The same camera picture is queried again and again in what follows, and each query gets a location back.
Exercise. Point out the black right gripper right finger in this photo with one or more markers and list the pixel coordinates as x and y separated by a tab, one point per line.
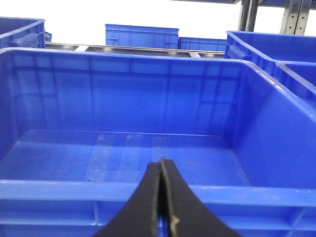
187	216

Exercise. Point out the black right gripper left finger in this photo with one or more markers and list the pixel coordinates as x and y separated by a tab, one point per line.
139	216

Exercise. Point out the large blue plastic bin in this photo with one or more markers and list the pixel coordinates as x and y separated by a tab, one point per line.
78	130

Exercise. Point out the far low blue crate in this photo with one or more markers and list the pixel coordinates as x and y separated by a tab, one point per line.
202	44

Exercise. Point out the near right blue bin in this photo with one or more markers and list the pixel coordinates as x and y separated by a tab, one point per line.
299	78

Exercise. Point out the blue bin at right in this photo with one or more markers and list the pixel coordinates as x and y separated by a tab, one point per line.
265	49

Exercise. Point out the blue bin at left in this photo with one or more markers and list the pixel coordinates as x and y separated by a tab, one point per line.
22	32

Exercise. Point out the metal rack frame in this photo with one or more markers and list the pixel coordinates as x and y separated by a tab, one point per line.
294	22

